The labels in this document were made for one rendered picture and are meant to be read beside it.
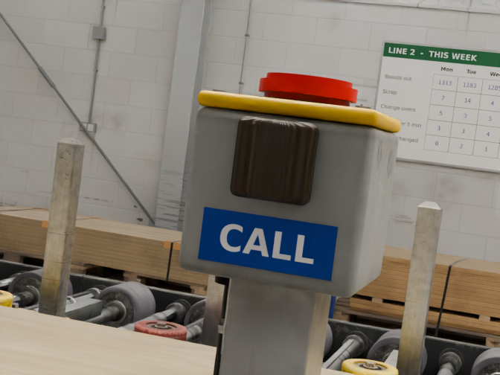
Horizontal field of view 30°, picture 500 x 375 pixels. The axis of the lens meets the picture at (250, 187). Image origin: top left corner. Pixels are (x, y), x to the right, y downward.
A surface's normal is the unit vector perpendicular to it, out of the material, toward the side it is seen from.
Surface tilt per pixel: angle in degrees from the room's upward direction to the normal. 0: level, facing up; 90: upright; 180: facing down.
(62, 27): 90
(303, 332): 90
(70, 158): 90
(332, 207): 90
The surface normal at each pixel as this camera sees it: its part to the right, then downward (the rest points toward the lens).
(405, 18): -0.28, 0.01
